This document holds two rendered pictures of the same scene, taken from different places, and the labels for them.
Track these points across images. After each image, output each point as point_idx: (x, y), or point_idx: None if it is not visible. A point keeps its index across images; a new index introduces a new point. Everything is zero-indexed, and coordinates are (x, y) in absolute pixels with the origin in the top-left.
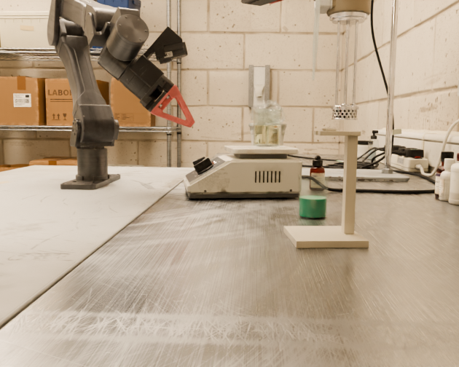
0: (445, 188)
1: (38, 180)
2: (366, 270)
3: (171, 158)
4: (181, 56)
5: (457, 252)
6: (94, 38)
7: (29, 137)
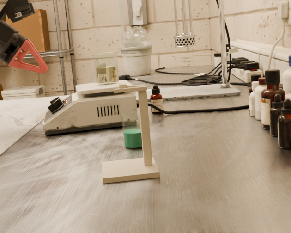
0: (253, 107)
1: None
2: (143, 202)
3: (68, 76)
4: (29, 15)
5: (226, 175)
6: None
7: None
